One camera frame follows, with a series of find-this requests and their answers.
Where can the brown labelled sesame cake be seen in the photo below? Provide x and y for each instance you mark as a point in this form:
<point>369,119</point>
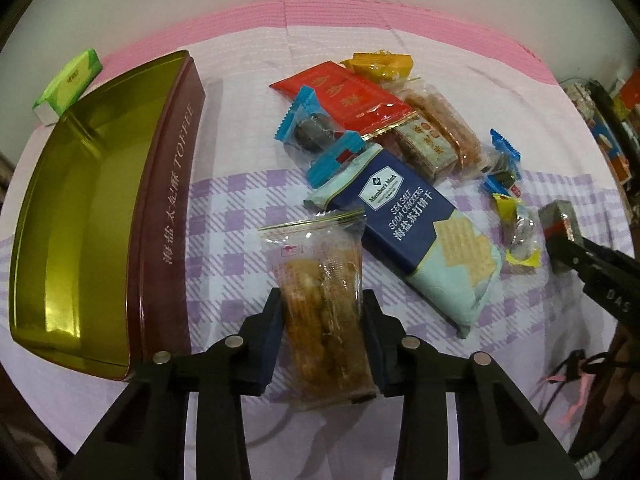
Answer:
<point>422,147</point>

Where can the pink purple checked tablecloth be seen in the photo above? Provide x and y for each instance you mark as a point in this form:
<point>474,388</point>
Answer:
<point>242,180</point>

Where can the black sesame cake block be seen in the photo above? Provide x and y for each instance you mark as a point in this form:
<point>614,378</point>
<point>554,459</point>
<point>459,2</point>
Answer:
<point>558,220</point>

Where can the clear crispy cake pack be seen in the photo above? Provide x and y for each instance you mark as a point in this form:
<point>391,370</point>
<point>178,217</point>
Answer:
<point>441,114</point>

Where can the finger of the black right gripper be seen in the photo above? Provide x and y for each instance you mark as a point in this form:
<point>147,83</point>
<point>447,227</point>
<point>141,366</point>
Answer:
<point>558,240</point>
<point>587,253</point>

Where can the gold toffee tin box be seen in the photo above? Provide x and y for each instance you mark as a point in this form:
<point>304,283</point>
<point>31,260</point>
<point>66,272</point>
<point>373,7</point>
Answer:
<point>98,267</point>

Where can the yellow round cookie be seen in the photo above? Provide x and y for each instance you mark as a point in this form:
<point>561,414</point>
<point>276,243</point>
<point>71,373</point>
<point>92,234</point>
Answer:
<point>519,233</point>

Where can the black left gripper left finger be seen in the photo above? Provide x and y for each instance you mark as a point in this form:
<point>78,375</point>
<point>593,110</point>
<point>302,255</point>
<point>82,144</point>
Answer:
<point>239,365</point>

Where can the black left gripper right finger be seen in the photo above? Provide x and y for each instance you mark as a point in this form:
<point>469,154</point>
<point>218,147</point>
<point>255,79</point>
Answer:
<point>405,366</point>

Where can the blue round candy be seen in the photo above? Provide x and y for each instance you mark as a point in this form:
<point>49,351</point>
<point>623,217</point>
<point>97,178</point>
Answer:
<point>502,175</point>

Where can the orange yellow snack packet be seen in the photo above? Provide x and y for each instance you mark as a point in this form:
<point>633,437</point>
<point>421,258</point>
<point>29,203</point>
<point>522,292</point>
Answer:
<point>380,66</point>

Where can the blue soda cracker pack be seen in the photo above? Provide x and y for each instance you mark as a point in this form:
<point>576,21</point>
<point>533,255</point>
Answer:
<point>414,229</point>

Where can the clear peanut brittle bar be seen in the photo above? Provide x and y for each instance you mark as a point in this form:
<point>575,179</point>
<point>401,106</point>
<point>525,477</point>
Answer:
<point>317,265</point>

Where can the cluttered side shelf items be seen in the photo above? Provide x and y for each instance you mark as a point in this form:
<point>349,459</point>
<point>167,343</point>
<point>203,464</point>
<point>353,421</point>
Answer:
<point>610,126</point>

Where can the red snack packet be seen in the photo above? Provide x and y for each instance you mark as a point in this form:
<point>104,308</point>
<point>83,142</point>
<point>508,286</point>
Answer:
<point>354,102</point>

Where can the green tissue pack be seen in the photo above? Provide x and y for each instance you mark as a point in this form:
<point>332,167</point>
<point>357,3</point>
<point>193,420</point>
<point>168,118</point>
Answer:
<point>67,87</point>

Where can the blue dark candy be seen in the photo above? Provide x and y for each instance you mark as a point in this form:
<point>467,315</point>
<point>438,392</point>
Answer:
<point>314,141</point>

